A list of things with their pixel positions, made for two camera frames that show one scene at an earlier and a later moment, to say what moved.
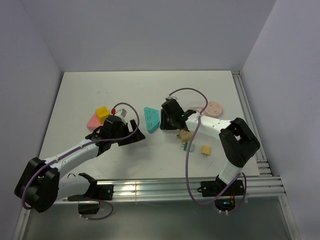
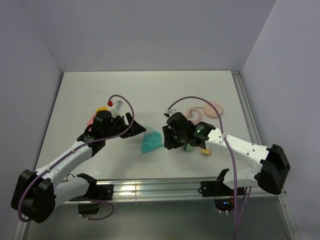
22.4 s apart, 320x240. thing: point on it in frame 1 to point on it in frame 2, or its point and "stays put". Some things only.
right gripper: [164, 124] to [168, 143]
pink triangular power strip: [94, 122] stays put
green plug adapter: [186, 145] stays put
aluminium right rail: [263, 165] stays put
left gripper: [137, 136] to [135, 129]
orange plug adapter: [206, 150] stays put
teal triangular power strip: [152, 117] to [152, 140]
